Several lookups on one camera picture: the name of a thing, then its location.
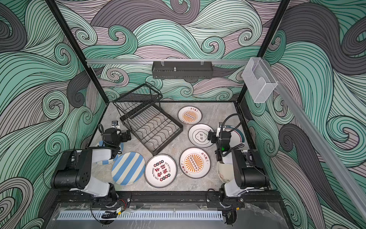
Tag black wire dish rack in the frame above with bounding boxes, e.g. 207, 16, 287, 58
112, 83, 183, 156

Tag orange sunburst plate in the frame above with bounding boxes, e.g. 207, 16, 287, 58
178, 106, 203, 125
179, 148, 211, 179

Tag white plate black motif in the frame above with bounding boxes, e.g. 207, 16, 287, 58
188, 124, 213, 148

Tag green red rimmed plate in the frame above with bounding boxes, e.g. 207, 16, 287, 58
230, 129, 246, 148

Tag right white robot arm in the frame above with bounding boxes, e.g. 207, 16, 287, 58
207, 113, 270, 209

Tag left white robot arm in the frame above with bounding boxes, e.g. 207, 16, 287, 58
51, 126, 132, 208

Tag blue striped plate near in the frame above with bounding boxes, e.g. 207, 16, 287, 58
112, 152, 145, 186

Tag blue striped plate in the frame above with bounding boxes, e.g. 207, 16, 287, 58
112, 152, 145, 186
96, 141, 124, 165

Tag blue striped plate far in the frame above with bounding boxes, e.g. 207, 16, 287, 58
96, 141, 124, 165

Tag white plate red characters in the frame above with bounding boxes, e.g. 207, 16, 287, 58
145, 154, 177, 188

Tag black perforated metal tray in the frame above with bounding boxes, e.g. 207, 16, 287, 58
152, 62, 214, 80

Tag cream plate with drawing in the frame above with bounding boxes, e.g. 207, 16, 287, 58
216, 162, 234, 183

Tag clear plastic holder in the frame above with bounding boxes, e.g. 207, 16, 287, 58
242, 57, 278, 104

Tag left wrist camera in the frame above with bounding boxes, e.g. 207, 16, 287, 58
112, 120, 120, 128

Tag aluminium rail back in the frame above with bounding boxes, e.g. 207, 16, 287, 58
86, 58, 249, 65

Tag aluminium rail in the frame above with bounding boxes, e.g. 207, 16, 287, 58
86, 58, 249, 65
262, 59, 366, 219

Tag white slotted cable duct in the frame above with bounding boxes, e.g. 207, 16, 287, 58
56, 210, 224, 221

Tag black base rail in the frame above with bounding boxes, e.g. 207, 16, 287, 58
52, 190, 285, 210

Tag aluminium rail right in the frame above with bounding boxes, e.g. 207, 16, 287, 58
262, 59, 366, 219

